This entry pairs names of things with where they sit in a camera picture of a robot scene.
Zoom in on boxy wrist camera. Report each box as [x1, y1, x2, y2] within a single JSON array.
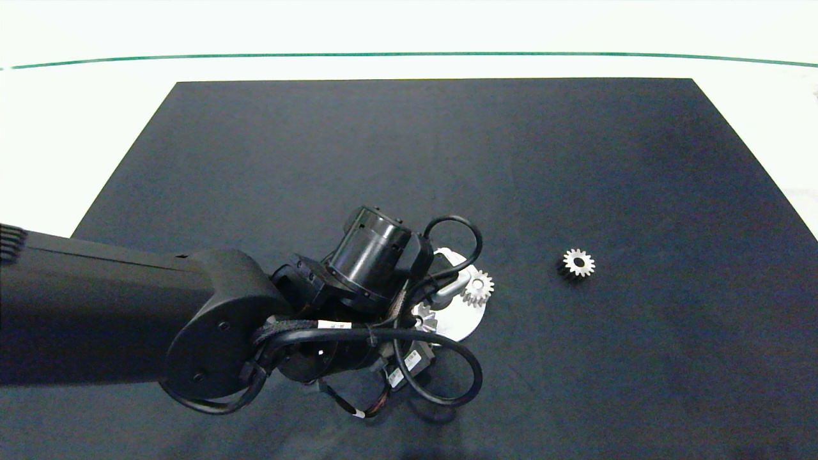
[[385, 342, 438, 390]]

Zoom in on thin black tagged cable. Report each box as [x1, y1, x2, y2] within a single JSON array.
[[317, 377, 392, 420]]

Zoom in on black cable loop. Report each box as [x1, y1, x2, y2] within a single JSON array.
[[256, 327, 484, 408], [409, 215, 484, 301], [159, 367, 270, 415]]

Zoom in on round white pin plate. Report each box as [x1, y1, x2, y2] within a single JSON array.
[[411, 248, 488, 343]]

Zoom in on dark rectangular mat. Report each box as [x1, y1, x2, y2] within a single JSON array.
[[0, 78, 818, 460]]

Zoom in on small steel gear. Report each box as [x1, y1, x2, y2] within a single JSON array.
[[461, 269, 495, 308], [562, 249, 596, 279]]

